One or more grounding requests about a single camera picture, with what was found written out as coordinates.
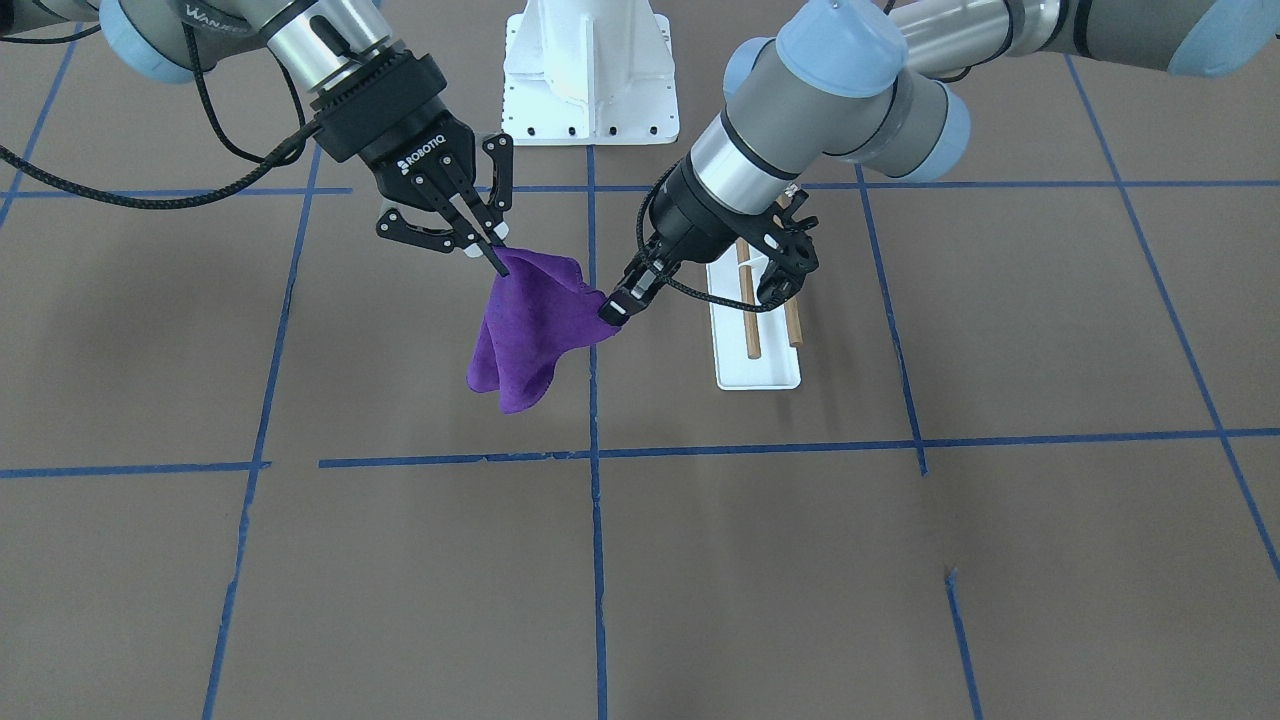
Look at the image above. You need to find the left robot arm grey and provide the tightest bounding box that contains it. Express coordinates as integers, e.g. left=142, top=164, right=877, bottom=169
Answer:
left=599, top=1, right=1277, bottom=327

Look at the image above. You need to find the purple towel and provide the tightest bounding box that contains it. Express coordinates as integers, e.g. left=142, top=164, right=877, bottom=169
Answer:
left=466, top=247, right=620, bottom=414

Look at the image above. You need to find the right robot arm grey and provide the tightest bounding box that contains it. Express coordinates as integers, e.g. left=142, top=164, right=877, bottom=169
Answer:
left=3, top=1, right=515, bottom=275

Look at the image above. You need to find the white towel rack with wooden bars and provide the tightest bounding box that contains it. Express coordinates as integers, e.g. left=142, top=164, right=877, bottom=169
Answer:
left=707, top=240, right=803, bottom=391

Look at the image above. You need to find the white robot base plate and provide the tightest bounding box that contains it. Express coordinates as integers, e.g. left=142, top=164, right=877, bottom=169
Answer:
left=500, top=1, right=681, bottom=146

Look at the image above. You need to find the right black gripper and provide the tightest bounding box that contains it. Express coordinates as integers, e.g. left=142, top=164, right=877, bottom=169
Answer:
left=312, top=50, right=515, bottom=278

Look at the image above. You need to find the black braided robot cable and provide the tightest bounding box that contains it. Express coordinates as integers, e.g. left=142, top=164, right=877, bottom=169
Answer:
left=0, top=20, right=332, bottom=210

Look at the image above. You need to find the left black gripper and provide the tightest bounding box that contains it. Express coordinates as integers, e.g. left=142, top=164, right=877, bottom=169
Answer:
left=598, top=160, right=819, bottom=327

